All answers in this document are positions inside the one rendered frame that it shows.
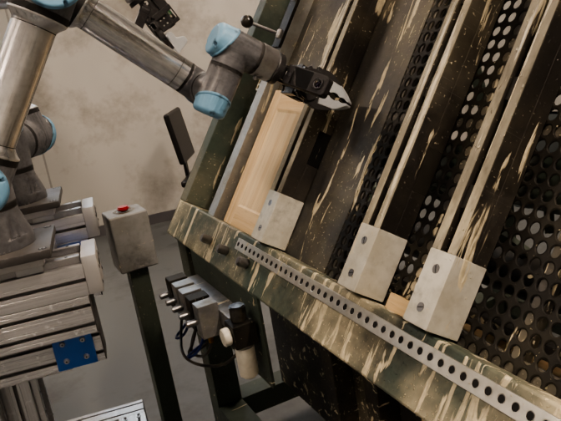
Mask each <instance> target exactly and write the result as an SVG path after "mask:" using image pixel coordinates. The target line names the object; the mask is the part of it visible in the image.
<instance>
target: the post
mask: <svg viewBox="0 0 561 421"><path fill-rule="evenodd" d="M127 276H128V279H129V285H130V290H131V293H132V297H133V300H134V307H135V311H136V314H137V318H138V322H139V328H140V331H141V336H142V339H143V343H144V350H145V353H146V357H147V360H148V365H149V370H150V374H151V378H152V382H153V385H154V392H155V396H156V399H157V403H158V406H159V413H160V417H161V420H162V421H183V420H182V416H181V412H180V408H179V401H178V398H177V394H176V390H175V386H174V380H173V376H172V372H171V368H170V364H169V357H168V353H167V350H166V346H165V342H164V335H163V332H162V327H161V324H160V320H159V313H158V309H157V306H156V301H155V298H154V291H153V287H152V283H151V280H150V275H149V268H148V267H145V268H143V269H139V270H137V271H132V272H129V273H127Z"/></svg>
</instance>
